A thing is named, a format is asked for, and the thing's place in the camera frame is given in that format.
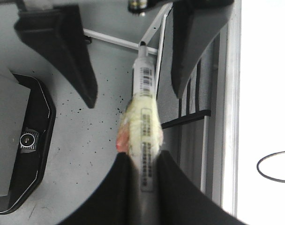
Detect black robot base with button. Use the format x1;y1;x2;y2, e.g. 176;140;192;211
0;74;56;215

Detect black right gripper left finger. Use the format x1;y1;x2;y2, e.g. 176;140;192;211
59;153;131;225

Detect white whiteboard marker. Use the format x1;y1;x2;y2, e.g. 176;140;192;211
121;42;163;225

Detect white metal stand frame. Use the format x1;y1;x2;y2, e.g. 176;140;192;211
83;3;173;97

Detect white whiteboard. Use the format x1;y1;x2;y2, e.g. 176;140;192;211
226;0;285;225

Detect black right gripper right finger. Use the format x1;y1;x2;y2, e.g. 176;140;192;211
157;150;244;225

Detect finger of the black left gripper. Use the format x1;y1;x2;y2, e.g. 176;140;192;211
14;5;97;108
171;0;234;98

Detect red round magnet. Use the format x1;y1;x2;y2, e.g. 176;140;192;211
116;122;129;154

